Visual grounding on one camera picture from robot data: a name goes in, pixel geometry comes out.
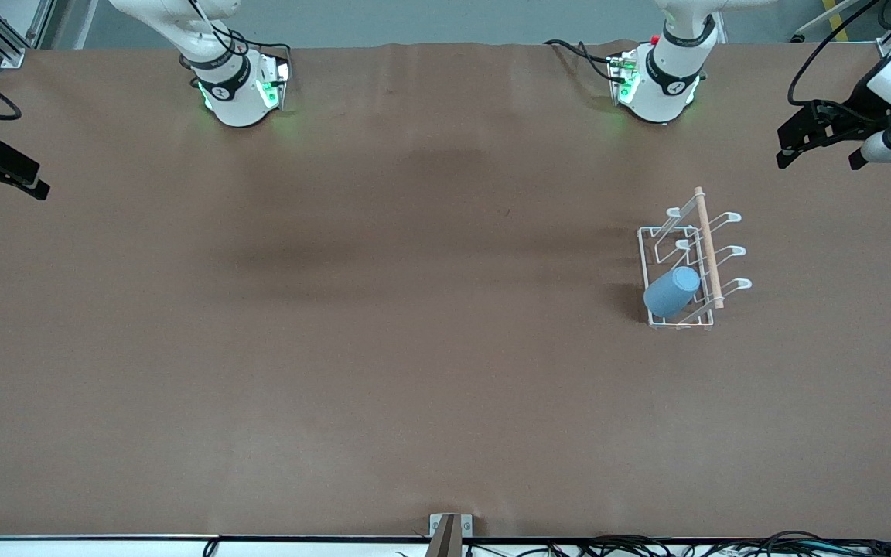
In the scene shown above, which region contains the grey metal tube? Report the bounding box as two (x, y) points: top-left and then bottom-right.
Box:
(792, 0), (860, 43)

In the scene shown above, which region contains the black arm base cable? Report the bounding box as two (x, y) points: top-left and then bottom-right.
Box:
(544, 39), (621, 83)
(225, 27), (294, 78)

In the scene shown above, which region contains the black left arm base cable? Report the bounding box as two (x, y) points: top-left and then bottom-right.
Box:
(544, 39), (621, 83)

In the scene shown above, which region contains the silver metal bracket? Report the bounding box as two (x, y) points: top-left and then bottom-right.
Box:
(429, 514), (473, 538)

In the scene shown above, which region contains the white wire cup rack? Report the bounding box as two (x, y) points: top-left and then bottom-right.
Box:
(637, 186), (753, 331)

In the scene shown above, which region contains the black right arm base cable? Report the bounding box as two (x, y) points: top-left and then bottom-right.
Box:
(225, 27), (294, 78)

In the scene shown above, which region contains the black cable bundle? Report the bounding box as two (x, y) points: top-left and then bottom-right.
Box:
(461, 530), (891, 557)

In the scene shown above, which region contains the brown table cover sheet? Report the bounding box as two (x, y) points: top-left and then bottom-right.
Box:
(0, 40), (891, 541)

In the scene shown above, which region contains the blue plastic cup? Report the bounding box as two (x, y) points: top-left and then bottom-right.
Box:
(643, 265), (702, 318)

